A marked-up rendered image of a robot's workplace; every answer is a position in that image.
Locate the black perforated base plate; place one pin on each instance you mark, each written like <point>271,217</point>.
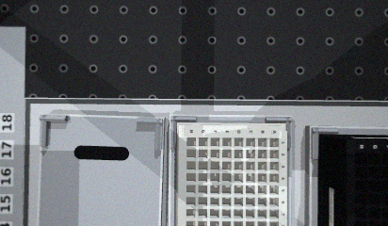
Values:
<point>203,49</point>

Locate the white well plate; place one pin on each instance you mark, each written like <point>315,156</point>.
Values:
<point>231,174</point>

